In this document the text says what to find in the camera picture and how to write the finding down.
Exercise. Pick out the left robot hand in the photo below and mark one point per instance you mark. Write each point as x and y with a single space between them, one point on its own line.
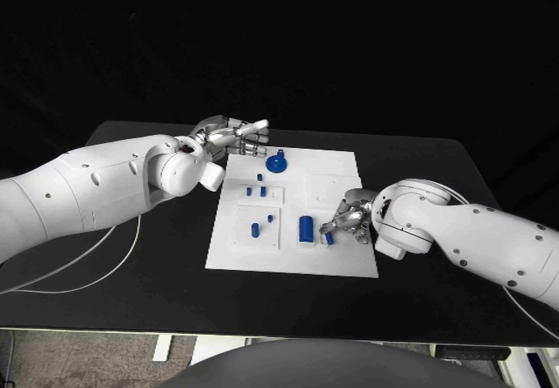
227 135

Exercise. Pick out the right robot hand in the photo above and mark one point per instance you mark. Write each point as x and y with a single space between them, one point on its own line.
352 216

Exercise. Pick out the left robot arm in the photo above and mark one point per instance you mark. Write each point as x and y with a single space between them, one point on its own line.
109 185

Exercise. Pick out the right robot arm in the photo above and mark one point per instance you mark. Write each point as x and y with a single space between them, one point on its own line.
472 239

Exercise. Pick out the white task board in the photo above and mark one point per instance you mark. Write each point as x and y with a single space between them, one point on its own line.
297 212

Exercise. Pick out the large blue cylinder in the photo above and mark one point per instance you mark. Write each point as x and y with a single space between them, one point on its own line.
306 229

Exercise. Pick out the blue gear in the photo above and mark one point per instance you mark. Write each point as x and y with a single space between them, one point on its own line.
277 164

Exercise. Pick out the blue rounded plug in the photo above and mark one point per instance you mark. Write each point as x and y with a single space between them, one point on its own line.
256 229

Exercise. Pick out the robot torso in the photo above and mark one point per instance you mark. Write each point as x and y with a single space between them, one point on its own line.
332 365

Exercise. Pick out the black control box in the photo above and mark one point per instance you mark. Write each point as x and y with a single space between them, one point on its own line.
475 352

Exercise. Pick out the white table leg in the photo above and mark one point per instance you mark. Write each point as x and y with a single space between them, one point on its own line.
162 348

